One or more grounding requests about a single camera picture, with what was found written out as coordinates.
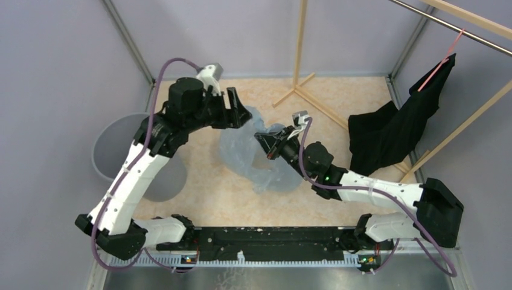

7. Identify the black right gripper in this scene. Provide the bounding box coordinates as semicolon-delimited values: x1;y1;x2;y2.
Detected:
255;125;313;181

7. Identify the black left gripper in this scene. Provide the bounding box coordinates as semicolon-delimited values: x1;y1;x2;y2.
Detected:
185;86;252;132

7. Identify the blue plastic trash bag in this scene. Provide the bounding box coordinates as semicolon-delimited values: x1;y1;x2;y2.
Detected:
219;106;302;193

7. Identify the grey round trash bin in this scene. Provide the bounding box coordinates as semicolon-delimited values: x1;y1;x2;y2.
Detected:
91;113;187;202

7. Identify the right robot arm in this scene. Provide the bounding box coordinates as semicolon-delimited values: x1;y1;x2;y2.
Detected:
254;126;464;249

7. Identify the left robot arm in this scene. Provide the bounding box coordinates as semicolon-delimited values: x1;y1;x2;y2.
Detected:
75;77;252;260

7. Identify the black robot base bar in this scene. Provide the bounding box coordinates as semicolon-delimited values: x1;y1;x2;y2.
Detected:
156;227;394;262

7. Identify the black hanging t-shirt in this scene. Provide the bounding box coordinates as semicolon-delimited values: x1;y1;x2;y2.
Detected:
348;53;456;176

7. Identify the pink clothes hanger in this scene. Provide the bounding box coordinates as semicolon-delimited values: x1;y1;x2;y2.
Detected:
417;28;466;92

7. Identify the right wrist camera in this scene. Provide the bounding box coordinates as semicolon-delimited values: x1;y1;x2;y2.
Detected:
287;111;310;140

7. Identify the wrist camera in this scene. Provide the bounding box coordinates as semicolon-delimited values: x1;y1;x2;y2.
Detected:
196;63;223;95
287;111;310;140

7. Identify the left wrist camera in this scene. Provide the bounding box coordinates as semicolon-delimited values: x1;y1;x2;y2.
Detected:
196;63;223;95

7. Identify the wooden clothes rack frame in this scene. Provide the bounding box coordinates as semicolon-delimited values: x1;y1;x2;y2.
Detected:
272;0;512;183

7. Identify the white slotted cable duct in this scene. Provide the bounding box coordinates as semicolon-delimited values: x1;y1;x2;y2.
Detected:
110;251;361;268

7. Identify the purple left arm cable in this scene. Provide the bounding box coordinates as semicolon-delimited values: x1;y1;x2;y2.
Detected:
90;57;201;274

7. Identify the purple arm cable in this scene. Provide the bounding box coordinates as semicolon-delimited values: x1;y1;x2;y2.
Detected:
90;57;201;274
298;117;458;278

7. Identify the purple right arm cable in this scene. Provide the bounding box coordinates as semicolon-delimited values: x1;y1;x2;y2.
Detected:
298;117;458;278

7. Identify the metal hanging rail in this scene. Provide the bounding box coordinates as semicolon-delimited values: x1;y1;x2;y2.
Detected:
390;0;511;57

